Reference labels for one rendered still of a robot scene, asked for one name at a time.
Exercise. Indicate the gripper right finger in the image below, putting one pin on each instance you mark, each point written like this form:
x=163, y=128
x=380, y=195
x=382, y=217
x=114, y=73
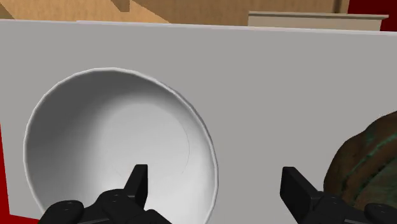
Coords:
x=313, y=201

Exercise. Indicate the brown green lumpy object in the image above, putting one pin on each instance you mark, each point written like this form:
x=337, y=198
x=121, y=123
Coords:
x=369, y=167

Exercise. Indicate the beige cabinet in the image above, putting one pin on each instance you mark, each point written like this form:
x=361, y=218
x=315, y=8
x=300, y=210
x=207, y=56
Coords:
x=313, y=21

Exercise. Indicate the white bowl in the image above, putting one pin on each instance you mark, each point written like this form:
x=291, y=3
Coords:
x=124, y=142

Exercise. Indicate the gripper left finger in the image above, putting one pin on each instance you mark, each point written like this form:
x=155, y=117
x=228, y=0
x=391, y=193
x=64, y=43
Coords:
x=119, y=203

